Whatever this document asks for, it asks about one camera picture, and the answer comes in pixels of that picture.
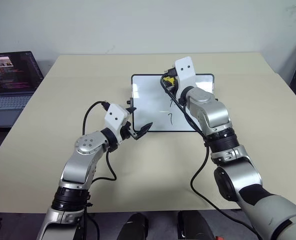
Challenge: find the open grey laptop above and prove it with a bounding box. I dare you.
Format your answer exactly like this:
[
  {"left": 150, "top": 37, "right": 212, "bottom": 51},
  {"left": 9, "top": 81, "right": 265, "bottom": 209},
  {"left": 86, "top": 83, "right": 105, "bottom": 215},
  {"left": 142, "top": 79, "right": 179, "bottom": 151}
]
[{"left": 0, "top": 51, "right": 45, "bottom": 129}]

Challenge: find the wide dark rounded shape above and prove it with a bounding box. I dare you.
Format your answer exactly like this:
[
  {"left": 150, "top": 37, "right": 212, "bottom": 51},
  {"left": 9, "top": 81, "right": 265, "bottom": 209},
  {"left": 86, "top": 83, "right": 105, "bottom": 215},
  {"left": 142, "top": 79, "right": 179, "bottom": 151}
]
[{"left": 177, "top": 210, "right": 215, "bottom": 240}]

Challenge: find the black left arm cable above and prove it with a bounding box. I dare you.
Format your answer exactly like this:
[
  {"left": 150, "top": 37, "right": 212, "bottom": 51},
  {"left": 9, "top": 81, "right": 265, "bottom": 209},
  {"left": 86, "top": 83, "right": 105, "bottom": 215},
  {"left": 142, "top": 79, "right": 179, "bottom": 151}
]
[{"left": 81, "top": 100, "right": 118, "bottom": 240}]

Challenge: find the narrow dark rounded shape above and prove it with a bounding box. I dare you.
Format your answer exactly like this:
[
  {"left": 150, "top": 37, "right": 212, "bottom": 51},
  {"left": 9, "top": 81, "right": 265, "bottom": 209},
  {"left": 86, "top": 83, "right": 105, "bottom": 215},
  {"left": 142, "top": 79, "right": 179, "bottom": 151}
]
[{"left": 118, "top": 212, "right": 149, "bottom": 240}]

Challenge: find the small black-framed whiteboard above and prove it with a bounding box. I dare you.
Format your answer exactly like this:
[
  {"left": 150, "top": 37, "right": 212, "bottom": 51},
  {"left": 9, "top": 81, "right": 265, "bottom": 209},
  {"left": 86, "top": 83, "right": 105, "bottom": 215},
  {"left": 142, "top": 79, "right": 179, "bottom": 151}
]
[{"left": 130, "top": 73, "right": 216, "bottom": 133}]

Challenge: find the yellow whiteboard eraser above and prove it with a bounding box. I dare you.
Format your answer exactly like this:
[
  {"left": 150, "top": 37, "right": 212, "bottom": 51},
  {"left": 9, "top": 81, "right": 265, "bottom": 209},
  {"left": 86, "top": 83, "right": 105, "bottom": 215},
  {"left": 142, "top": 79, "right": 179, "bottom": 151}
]
[{"left": 162, "top": 75, "right": 177, "bottom": 87}]

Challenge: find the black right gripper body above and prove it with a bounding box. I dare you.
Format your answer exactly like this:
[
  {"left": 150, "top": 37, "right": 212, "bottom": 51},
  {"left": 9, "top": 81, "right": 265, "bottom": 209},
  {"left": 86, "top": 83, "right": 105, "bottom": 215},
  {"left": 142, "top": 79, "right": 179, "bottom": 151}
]
[{"left": 164, "top": 65, "right": 180, "bottom": 80}]

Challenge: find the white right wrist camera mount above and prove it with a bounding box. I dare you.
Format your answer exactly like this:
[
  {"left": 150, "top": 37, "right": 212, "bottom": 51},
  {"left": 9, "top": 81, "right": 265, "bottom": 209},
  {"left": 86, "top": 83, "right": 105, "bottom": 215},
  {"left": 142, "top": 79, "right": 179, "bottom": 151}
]
[{"left": 174, "top": 56, "right": 198, "bottom": 100}]

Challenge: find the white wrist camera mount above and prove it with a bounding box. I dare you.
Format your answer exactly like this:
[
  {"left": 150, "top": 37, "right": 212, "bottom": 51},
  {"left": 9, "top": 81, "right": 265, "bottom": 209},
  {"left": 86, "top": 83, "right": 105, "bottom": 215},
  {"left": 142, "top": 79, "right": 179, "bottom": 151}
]
[
  {"left": 174, "top": 56, "right": 198, "bottom": 100},
  {"left": 104, "top": 104, "right": 129, "bottom": 145}
]

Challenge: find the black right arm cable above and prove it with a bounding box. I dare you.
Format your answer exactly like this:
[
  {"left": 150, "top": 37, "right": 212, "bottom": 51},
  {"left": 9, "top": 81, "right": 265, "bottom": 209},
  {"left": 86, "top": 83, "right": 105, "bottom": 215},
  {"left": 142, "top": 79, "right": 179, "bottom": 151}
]
[{"left": 159, "top": 74, "right": 264, "bottom": 240}]

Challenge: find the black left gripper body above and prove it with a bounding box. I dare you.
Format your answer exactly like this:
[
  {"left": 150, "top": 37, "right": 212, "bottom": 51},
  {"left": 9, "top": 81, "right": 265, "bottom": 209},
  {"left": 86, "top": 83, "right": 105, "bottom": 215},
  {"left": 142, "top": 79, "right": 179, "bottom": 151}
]
[{"left": 119, "top": 120, "right": 139, "bottom": 142}]

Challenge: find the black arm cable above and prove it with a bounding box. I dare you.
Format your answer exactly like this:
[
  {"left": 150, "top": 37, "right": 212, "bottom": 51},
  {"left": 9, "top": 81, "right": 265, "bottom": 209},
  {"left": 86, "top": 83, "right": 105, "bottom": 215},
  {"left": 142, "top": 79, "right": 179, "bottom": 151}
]
[
  {"left": 159, "top": 74, "right": 264, "bottom": 240},
  {"left": 81, "top": 100, "right": 118, "bottom": 240}
]

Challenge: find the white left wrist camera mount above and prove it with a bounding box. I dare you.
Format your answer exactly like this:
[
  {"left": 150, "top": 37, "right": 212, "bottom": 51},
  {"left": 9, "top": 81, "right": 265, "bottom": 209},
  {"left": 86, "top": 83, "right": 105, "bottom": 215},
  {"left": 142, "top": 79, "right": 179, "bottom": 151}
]
[{"left": 104, "top": 104, "right": 129, "bottom": 145}]

